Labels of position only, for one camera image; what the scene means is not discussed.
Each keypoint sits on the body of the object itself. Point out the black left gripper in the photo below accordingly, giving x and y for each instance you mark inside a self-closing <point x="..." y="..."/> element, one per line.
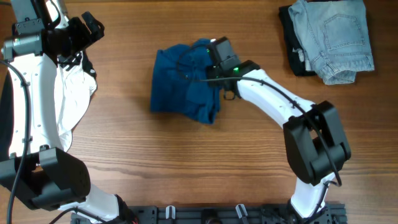
<point x="85" y="38"/>

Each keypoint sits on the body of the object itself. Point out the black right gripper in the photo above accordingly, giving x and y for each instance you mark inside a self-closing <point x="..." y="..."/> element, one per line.
<point x="210" y="72"/>

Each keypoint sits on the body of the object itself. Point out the blue polo shirt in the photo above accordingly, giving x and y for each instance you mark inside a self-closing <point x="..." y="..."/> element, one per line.
<point x="178" y="84"/>

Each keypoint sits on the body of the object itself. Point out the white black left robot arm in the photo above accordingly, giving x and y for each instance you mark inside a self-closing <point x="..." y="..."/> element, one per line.
<point x="38" y="171"/>

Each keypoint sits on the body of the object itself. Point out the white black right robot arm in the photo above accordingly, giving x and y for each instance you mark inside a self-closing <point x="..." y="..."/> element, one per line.
<point x="315" y="141"/>

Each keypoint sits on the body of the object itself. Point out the white shirt with black print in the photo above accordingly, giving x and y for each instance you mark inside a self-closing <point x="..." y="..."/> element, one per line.
<point x="74" y="86"/>

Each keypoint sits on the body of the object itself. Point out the black garment under white shirt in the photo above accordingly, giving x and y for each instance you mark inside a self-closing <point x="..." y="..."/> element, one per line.
<point x="7" y="120"/>

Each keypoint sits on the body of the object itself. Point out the black folded garment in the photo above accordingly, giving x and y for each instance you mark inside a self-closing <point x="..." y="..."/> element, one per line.
<point x="295" y="53"/>

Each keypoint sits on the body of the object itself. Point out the light blue denim jeans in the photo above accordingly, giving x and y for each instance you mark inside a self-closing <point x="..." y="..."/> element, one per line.
<point x="334" y="37"/>

